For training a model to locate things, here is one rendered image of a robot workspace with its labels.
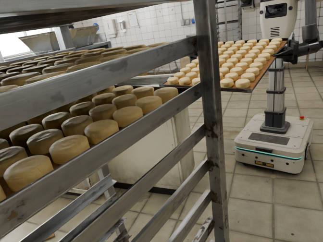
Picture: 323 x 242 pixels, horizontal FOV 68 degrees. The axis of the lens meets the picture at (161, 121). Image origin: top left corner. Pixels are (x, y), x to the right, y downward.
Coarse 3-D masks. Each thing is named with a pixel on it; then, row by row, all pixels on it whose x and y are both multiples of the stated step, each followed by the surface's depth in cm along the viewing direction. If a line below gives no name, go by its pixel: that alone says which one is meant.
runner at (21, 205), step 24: (192, 96) 46; (144, 120) 36; (96, 144) 29; (120, 144) 32; (72, 168) 27; (96, 168) 29; (24, 192) 23; (48, 192) 25; (0, 216) 21; (24, 216) 23
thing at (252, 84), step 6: (282, 42) 122; (264, 48) 120; (222, 54) 126; (234, 54) 122; (252, 60) 109; (270, 60) 105; (234, 66) 108; (264, 66) 101; (240, 78) 96; (258, 78) 92; (234, 84) 92; (252, 84) 89
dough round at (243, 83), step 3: (237, 81) 89; (240, 81) 89; (243, 81) 88; (246, 81) 88; (249, 81) 87; (237, 84) 88; (240, 84) 87; (243, 84) 87; (246, 84) 86; (249, 84) 88; (237, 87) 88; (240, 87) 87; (243, 87) 87; (246, 87) 87
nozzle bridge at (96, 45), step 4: (96, 44) 192; (100, 44) 197; (104, 44) 202; (108, 44) 207; (76, 48) 179; (80, 48) 175; (84, 48) 179; (88, 48) 183; (92, 48) 201; (96, 48) 205
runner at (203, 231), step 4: (208, 216) 66; (208, 220) 65; (212, 220) 62; (204, 224) 64; (208, 224) 60; (212, 224) 62; (200, 228) 63; (204, 228) 63; (208, 228) 60; (212, 228) 62; (200, 232) 62; (204, 232) 58; (208, 232) 60; (196, 236) 61; (200, 236) 58; (204, 236) 59; (208, 236) 61; (196, 240) 60; (200, 240) 57; (204, 240) 59
